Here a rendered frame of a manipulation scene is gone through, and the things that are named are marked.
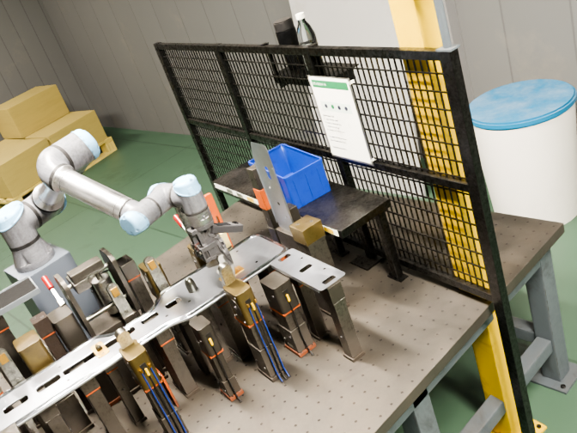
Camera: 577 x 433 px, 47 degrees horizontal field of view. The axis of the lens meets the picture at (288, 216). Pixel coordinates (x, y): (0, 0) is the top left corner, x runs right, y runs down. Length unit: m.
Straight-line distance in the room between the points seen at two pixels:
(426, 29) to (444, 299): 0.89
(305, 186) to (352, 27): 2.10
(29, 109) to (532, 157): 5.60
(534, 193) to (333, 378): 1.91
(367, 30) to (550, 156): 1.38
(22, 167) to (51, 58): 2.04
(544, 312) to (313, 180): 1.00
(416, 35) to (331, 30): 2.59
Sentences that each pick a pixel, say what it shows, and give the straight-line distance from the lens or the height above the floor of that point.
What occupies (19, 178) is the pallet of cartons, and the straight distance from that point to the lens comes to 7.07.
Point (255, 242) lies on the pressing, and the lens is 2.29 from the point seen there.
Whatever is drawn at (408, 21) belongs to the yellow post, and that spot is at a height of 1.61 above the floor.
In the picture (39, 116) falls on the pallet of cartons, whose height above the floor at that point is 0.63.
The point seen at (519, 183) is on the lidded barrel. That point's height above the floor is 0.32.
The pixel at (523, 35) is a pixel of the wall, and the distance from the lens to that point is 4.05.
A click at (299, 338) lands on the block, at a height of 0.77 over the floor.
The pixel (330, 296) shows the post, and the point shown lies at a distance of 1.95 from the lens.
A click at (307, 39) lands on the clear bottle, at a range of 2.33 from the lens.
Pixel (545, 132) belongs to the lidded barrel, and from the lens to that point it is 3.50.
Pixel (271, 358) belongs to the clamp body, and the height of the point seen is 0.78.
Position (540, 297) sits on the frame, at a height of 0.43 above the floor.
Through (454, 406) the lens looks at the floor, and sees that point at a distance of 2.88.
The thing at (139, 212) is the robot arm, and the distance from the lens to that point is 1.98.
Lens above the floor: 2.05
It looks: 26 degrees down
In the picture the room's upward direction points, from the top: 20 degrees counter-clockwise
